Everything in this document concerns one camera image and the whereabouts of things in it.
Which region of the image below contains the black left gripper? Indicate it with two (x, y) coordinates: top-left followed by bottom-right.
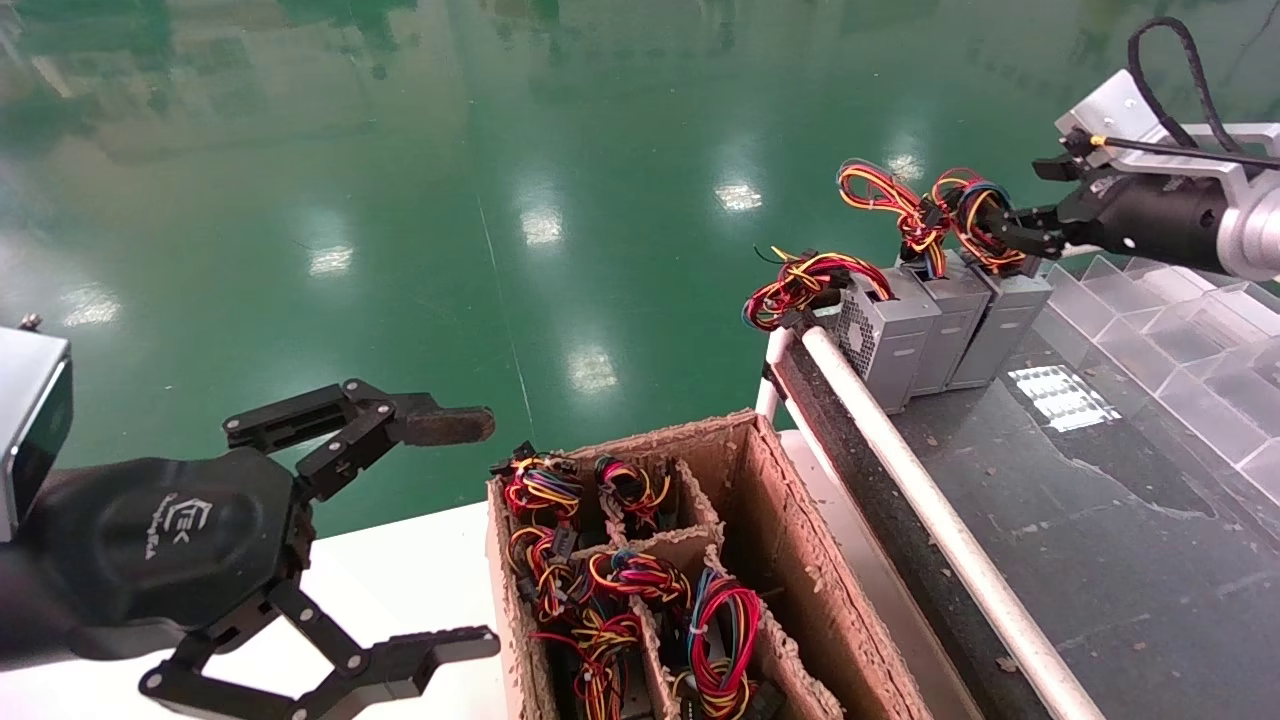
(20, 447), (501, 720)

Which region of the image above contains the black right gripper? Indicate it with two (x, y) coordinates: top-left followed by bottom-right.
(985, 150), (1229, 269)

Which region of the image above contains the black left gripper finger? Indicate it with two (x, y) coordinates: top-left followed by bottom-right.
(222, 378), (496, 501)

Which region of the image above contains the grey power supply with wires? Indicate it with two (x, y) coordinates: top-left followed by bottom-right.
(838, 160), (991, 396)
(930, 168), (1054, 391)

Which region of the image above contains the clear acrylic divider tray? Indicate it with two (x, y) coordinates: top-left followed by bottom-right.
(1035, 255), (1280, 511)

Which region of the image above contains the grey power supply with grille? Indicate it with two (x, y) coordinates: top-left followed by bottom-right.
(742, 248), (941, 414)

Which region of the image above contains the short white pipe leg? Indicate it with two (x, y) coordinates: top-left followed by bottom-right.
(755, 328), (796, 421)

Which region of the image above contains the black rough edge strip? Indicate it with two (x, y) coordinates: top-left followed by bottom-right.
(775, 340), (1051, 720)

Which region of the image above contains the brown cardboard divider box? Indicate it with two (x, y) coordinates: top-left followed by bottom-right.
(487, 410), (936, 720)

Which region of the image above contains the power supply with coloured wires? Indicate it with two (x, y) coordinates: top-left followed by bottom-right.
(595, 455), (674, 528)
(530, 608), (647, 720)
(508, 525), (593, 623)
(588, 547), (693, 613)
(490, 442), (588, 523)
(683, 568), (764, 720)

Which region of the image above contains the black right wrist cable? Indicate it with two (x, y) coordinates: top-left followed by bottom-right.
(1128, 15), (1280, 166)

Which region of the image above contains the long white rail pipe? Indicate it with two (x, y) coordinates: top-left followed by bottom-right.
(800, 325), (1106, 720)

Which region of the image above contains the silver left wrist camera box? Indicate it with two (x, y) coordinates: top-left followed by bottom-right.
(0, 322), (74, 541)

